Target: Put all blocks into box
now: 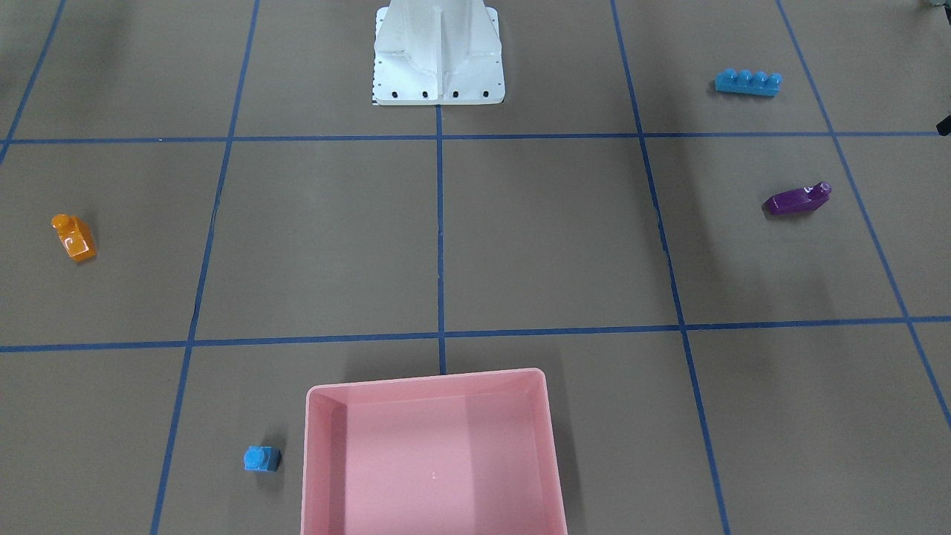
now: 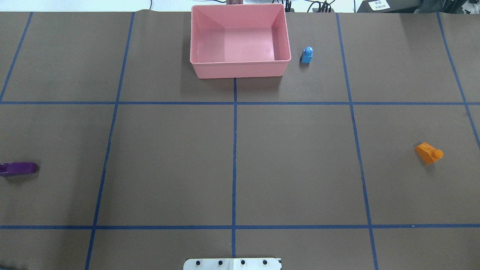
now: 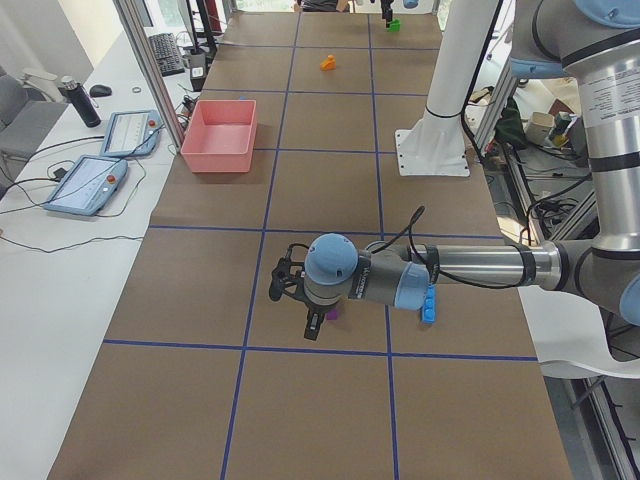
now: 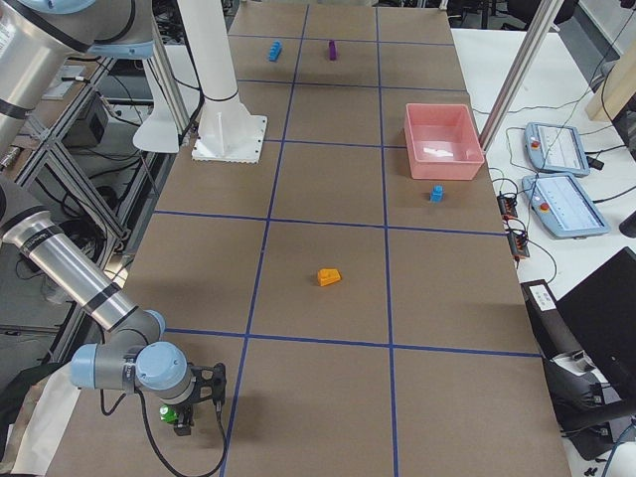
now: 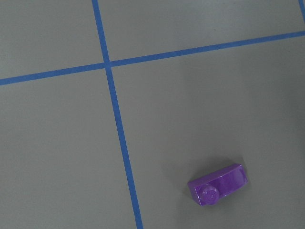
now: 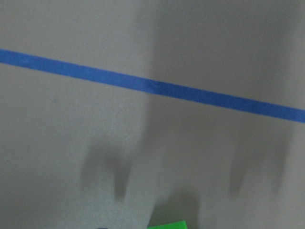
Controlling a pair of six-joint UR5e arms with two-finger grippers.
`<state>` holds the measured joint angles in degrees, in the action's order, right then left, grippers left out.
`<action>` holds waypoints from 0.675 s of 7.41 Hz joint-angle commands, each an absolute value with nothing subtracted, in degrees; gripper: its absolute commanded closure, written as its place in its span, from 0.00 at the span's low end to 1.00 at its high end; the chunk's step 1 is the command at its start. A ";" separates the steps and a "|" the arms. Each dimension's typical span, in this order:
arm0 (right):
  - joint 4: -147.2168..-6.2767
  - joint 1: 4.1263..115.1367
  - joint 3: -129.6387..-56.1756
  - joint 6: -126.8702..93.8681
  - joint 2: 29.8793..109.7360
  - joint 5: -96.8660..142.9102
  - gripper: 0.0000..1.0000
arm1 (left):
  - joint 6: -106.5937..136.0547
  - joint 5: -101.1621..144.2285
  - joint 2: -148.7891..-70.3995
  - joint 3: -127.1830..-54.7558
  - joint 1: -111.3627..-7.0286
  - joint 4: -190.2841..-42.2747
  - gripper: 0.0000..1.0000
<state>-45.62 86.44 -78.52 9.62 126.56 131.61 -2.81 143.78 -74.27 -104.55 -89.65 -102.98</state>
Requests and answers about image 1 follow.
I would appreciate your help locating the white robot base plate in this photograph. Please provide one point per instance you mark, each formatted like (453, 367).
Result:
(437, 53)

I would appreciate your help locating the purple sloped block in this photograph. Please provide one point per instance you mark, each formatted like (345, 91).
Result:
(797, 201)

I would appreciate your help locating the pink plastic box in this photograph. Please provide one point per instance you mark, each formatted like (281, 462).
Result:
(470, 453)

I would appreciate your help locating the orange sloped block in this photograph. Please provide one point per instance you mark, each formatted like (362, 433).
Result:
(75, 236)

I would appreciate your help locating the small blue block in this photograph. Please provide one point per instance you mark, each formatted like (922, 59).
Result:
(261, 459)

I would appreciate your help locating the long blue four-stud block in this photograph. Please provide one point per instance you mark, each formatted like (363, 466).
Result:
(745, 82)

